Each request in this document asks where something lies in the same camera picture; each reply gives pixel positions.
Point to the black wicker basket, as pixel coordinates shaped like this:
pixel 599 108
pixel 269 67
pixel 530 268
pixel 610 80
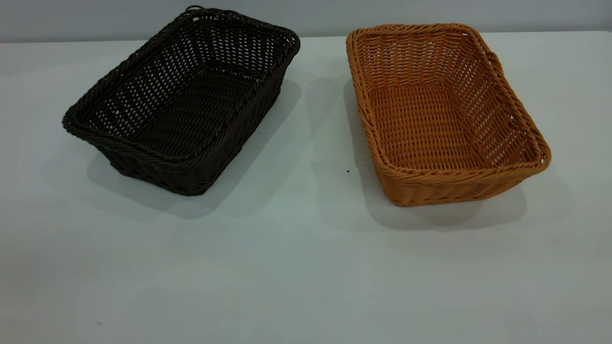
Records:
pixel 191 119

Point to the orange wicker basket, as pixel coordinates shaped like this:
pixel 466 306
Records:
pixel 420 124

